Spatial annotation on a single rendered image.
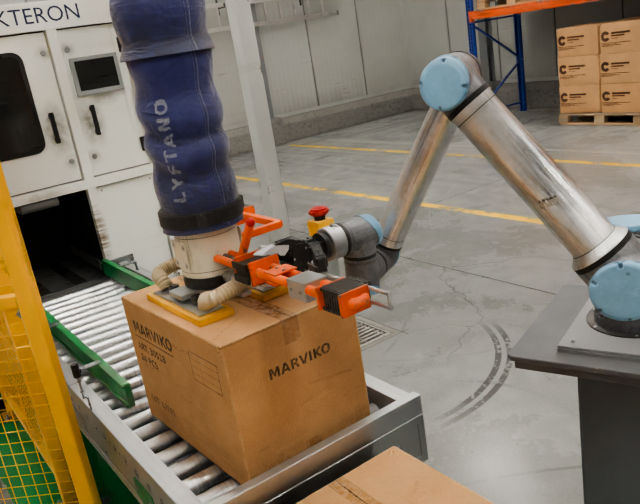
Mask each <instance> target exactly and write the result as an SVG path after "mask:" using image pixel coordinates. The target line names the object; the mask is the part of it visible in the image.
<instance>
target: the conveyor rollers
mask: <svg viewBox="0 0 640 504"><path fill-rule="evenodd" d="M132 292H135V291H134V290H132V289H130V288H129V287H127V286H125V285H123V284H121V283H120V282H118V281H116V280H114V279H112V280H109V281H106V282H103V283H100V284H97V285H94V286H91V287H87V288H84V289H81V290H78V291H75V292H72V293H69V294H66V295H63V296H60V297H57V298H54V299H51V300H48V301H45V302H42V304H43V307H44V309H46V310H47V311H48V312H49V313H50V314H51V315H53V316H54V317H55V318H56V319H57V320H58V321H59V322H61V323H62V324H63V325H64V326H65V327H66V328H68V329H69V330H70V331H71V332H72V333H73V334H74V335H76V336H77V337H78V338H79V339H80V340H81V341H82V342H84V343H85V344H86V345H87V346H88V347H89V348H91V349H92V350H93V351H94V352H95V353H96V354H97V355H99V356H100V357H101V358H102V359H103V360H104V361H105V362H107V363H108V364H109V365H110V366H111V367H112V368H114V369H115V370H116V371H117V372H118V373H119V374H120V375H122V376H123V377H124V378H125V379H126V380H127V381H128V382H130V384H131V388H132V392H133V396H134V399H135V403H136V405H135V406H133V407H131V408H127V407H126V406H125V405H123V404H122V403H121V402H120V401H119V400H118V399H117V398H116V397H115V396H114V395H113V394H112V393H111V392H110V391H109V390H108V389H107V388H106V387H105V386H104V385H103V384H102V383H101V382H100V381H99V380H97V379H96V378H95V377H94V376H93V375H92V374H91V373H90V372H89V371H88V370H87V369H86V370H83V371H82V373H81V377H80V378H81V379H82V380H83V381H84V382H85V383H86V384H87V385H88V386H89V387H90V388H91V389H92V390H93V391H94V392H95V393H96V394H97V395H98V396H99V397H100V398H101V399H102V400H103V401H104V402H105V403H106V404H107V405H108V406H109V407H110V409H111V410H112V411H113V412H114V413H115V414H116V415H117V416H118V417H119V418H120V419H121V420H122V421H123V422H124V423H125V424H126V425H127V426H128V427H129V428H130V429H131V430H132V431H133V432H134V433H135V434H136V435H137V436H138V437H139V438H140V439H141V440H142V441H143V442H144V443H145V444H146V445H147V446H148V447H149V448H150V449H151V450H152V451H153V452H154V453H155V454H156V455H157V456H158V457H159V458H160V460H161V461H162V462H163V463H164V464H165V465H166V466H167V467H168V468H169V469H170V470H171V471H172V472H173V473H174V474H175V475H176V476H177V477H178V478H179V479H180V480H181V481H182V482H183V483H184V484H185V485H186V486H187V487H188V488H189V489H190V490H191V491H192V492H193V493H194V494H195V495H198V494H200V493H201V494H200V495H198V496H197V497H198V498H199V499H200V500H201V501H202V502H203V503H204V504H207V503H209V502H211V501H213V500H215V499H216V498H218V497H220V496H222V495H224V494H226V493H227V492H229V491H231V490H233V489H235V488H237V487H238V486H240V485H241V484H240V483H238V482H237V481H236V480H235V479H233V478H232V477H231V476H230V475H228V474H227V473H226V472H224V471H223V470H222V469H221V468H219V467H218V466H217V465H216V464H214V463H213V462H212V461H211V460H209V459H208V458H207V457H205V456H204V455H203V454H202V453H200V452H199V451H198V450H197V449H195V448H194V447H193V446H191V445H190V444H189V443H188V442H186V441H185V440H184V439H183V438H181V437H180V436H179V435H178V434H176V433H175V432H174V431H172V430H171V429H170V428H169V427H167V426H166V425H165V424H164V423H162V422H161V421H160V420H159V419H157V418H156V417H155V416H153V415H152V414H151V411H150V407H149V403H148V399H147V395H146V391H145V388H144V384H143V380H142V376H141V372H140V368H139V364H138V361H137V357H136V353H135V349H134V345H133V341H132V337H131V334H130V330H129V326H128V322H127V318H126V314H125V310H124V307H123V303H122V299H121V297H122V296H124V295H127V294H130V293H132ZM52 337H53V336H52ZM53 341H54V344H55V348H56V351H57V354H58V356H59V357H60V358H61V359H62V360H63V361H64V362H65V363H66V364H67V365H68V366H69V367H70V365H71V364H72V363H78V365H79V367H81V366H83V365H82V364H81V363H80V362H79V361H78V360H77V359H76V358H75V357H74V356H73V355H71V354H70V353H69V352H68V351H67V350H66V349H65V348H64V347H63V346H62V345H61V344H60V343H59V342H58V341H57V340H56V339H55V338H54V337H53ZM70 368H71V367H70ZM230 477H231V478H230ZM228 478H230V479H228ZM226 479H228V480H226ZM224 480H226V481H224ZM222 481H224V482H222ZM221 482H222V483H221ZM219 483H220V484H219ZM217 484H218V485H217ZM215 485H216V486H215ZM213 486H215V487H213ZM211 487H213V488H211ZM209 488H211V489H209ZM207 489H209V490H207ZM205 490H207V491H205ZM204 491H205V492H204ZM202 492H203V493H202Z"/></svg>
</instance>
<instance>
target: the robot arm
mask: <svg viewBox="0 0 640 504"><path fill-rule="evenodd" d="M419 88H420V93H421V96H422V98H423V100H424V101H425V103H426V104H427V105H428V106H430V108H429V111H428V113H427V115H426V117H425V120H424V122H423V124H422V126H421V129H420V131H419V133H418V135H417V138H416V140H415V142H414V144H413V147H412V149H411V151H410V153H409V156H408V158H407V160H406V162H405V165H404V167H403V169H402V171H401V174H400V176H399V178H398V180H397V183H396V185H395V187H394V189H393V192H392V194H391V196H390V198H389V201H388V203H387V205H386V208H385V210H384V212H383V214H382V217H381V219H380V221H379V222H378V221H377V220H376V219H375V218H374V217H373V216H371V215H369V214H363V215H356V216H354V217H353V218H350V219H347V220H344V221H341V222H338V223H335V224H333V223H330V224H329V226H326V227H323V228H320V229H318V230H317V232H316V233H315V234H314V235H313V236H309V237H306V238H307V239H306V240H304V239H300V238H297V237H293V236H289V237H286V238H283V239H280V240H277V241H274V244H270V245H260V246H259V247H260V248H261V249H259V250H258V251H256V252H255V253H254V254H253V256H260V257H264V256H266V255H273V254H275V253H278V254H279V257H280V264H281V265H283V264H288V265H292V266H295V267H297V269H294V270H298V271H301V272H304V270H305V269H307V270H308V269H309V266H308V263H311V261H312V260H313V264H314V265H315V266H317V267H318V269H319V273H323V272H327V271H328V269H327V267H328V261H333V260H336V259H339V258H341V257H343V258H344V267H345V276H346V277H349V276H354V277H357V278H361V279H364V280H368V281H371V285H369V286H372V287H375V288H379V289H380V284H379V280H380V279H381V278H382V277H383V276H384V275H385V274H386V273H387V271H388V270H389V269H390V268H392V267H393V266H394V265H395V264H396V263H397V261H398V259H399V255H400V250H401V247H402V245H403V241H404V239H405V237H406V235H407V233H408V231H409V229H410V227H411V225H412V222H413V220H414V218H415V216H416V214H417V212H418V210H419V208H420V205H421V203H422V201H423V199H424V197H425V195H426V193H427V191H428V189H429V186H430V184H431V182H432V180H433V178H434V176H435V174H436V172H437V169H438V167H439V165H440V163H441V161H442V159H443V157H444V155H445V153H446V150H447V148H448V146H449V144H450V142H451V140H452V138H453V136H454V133H455V131H456V129H457V127H458V128H459V129H460V131H461V132H462V133H463V134H464V135H465V136H466V137H467V138H468V140H469V141H470V142H471V143H472V144H473V145H474V146H475V147H476V148H477V150H478V151H479V152H480V153H481V154H482V155H483V156H484V157H485V159H486V160H487V161H488V162H489V163H490V164H491V165H492V166H493V168H494V169H495V170H496V171H497V172H498V173H499V174H500V175H501V176H502V178H503V179H504V180H505V181H506V182H507V183H508V184H509V185H510V187H511V188H512V189H513V190H514V191H515V192H516V193H517V194H518V195H519V197H520V198H521V199H522V200H523V201H524V202H525V203H526V204H527V206H528V207H529V208H530V209H531V210H532V211H533V212H534V213H535V214H536V216H537V217H538V218H539V219H540V220H541V221H542V222H543V223H544V225H545V226H546V227H547V228H548V229H549V230H550V231H551V232H552V234H553V235H554V236H555V237H556V238H557V239H558V240H559V241H560V242H561V244H562V245H563V246H564V247H565V248H566V249H567V250H568V251H569V253H570V254H571V255H572V256H573V262H572V269H573V270H574V271H575V272H576V273H577V275H578V276H579V277H580V278H581V279H582V280H583V281H584V282H585V284H586V285H587V286H588V287H589V288H588V291H589V296H590V299H591V302H592V304H593V305H594V307H595V309H594V320H595V322H596V323H597V324H598V325H599V326H601V327H603V328H605V329H608V330H611V331H615V332H620V333H629V334H640V214H629V215H618V216H612V217H608V218H606V217H605V216H604V215H603V214H602V213H601V212H600V211H599V209H598V208H597V207H596V206H595V205H594V204H593V203H592V202H591V201H590V199H589V198H588V197H587V196H586V195H585V194H584V193H583V192H582V191H581V189H580V188H579V187H578V186H577V185H576V184H575V183H574V182H573V180H572V179H571V178H570V177H569V176H568V175H567V174H566V173H565V172H564V170H563V169H562V168H561V167H560V166H559V165H558V164H557V163H556V162H555V160H554V159H553V158H552V157H551V156H550V155H549V154H548V153H547V152H546V150H545V149H544V148H543V147H542V146H541V145H540V144H539V143H538V142H537V140H536V139H535V138H534V137H533V136H532V135H531V134H530V133H529V132H528V130H527V129H526V128H525V127H524V126H523V125H522V124H521V123H520V122H519V120H518V119H517V118H516V117H515V116H514V115H513V114H512V113H511V112H510V110H509V109H508V108H507V107H506V106H505V105H504V104H503V103H502V101H501V100H500V99H499V98H498V97H497V96H496V95H495V94H494V93H493V91H492V90H491V87H490V86H489V85H488V84H487V83H486V82H485V81H484V79H483V69H482V66H481V64H480V62H479V60H478V59H477V58H476V57H475V56H474V55H472V54H471V53H469V52H465V51H454V52H451V53H448V54H446V55H442V56H439V57H437V58H435V59H433V60H432V61H431V62H430V63H429V64H428V65H427V66H426V67H425V68H424V70H423V72H422V74H421V77H420V82H419Z"/></svg>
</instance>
